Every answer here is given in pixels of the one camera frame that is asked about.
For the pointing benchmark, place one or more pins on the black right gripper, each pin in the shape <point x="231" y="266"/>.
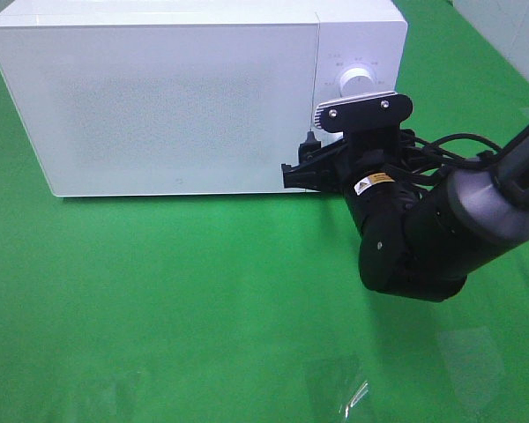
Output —
<point x="410" y="236"/>

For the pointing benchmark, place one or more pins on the white microwave door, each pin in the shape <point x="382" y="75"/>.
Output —
<point x="161" y="110"/>

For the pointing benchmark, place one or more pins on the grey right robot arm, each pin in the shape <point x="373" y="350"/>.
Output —
<point x="489" y="194"/>

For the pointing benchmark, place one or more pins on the upper white microwave knob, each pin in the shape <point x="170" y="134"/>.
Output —
<point x="355" y="81"/>

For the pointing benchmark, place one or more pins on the white microwave oven body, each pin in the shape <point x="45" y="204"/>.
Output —
<point x="369" y="34"/>

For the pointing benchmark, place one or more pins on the clear tape patch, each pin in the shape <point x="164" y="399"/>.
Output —
<point x="473" y="363"/>
<point x="338" y="390"/>

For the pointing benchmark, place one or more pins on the clear tape patch right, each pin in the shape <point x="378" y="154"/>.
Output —
<point x="473" y="363"/>

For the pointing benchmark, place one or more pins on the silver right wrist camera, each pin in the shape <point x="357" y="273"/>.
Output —
<point x="363" y="112"/>

